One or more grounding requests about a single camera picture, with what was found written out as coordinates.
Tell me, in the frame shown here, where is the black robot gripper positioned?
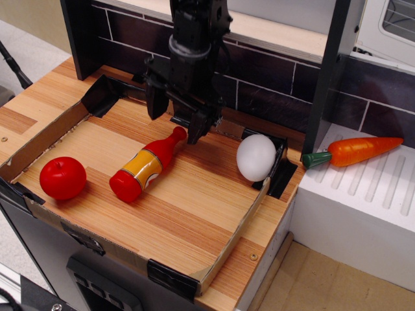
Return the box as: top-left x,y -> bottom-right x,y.
145,41 -> 224,144

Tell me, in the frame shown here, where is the red yellow hot sauce bottle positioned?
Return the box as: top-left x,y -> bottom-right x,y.
109,126 -> 187,203

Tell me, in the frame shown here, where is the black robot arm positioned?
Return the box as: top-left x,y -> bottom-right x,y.
145,1 -> 233,144

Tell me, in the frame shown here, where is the cardboard fence with black tape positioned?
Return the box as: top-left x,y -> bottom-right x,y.
1,76 -> 303,301

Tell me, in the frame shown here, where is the white toy egg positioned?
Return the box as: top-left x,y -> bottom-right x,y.
236,134 -> 276,182

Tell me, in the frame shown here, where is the light wooden shelf board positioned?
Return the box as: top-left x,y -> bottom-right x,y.
98,1 -> 327,63

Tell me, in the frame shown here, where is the red toy tomato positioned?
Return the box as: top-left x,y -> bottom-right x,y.
39,157 -> 87,200

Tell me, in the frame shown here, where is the orange toy carrot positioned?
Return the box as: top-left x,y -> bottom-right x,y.
302,137 -> 404,168

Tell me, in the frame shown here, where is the black control panel with buttons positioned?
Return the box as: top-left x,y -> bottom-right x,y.
66,257 -> 143,311

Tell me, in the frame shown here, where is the black left shelf post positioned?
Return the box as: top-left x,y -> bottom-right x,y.
60,0 -> 108,80

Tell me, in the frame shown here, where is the black shelf post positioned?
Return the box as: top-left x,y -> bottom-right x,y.
302,1 -> 350,154
60,0 -> 108,80

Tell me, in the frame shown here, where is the black right shelf post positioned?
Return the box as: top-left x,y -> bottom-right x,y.
302,1 -> 350,154

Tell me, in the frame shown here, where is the black cable at left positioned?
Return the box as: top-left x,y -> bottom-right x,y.
0,40 -> 34,90

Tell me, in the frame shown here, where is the white appliance with wire rack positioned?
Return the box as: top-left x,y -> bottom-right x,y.
356,0 -> 414,66

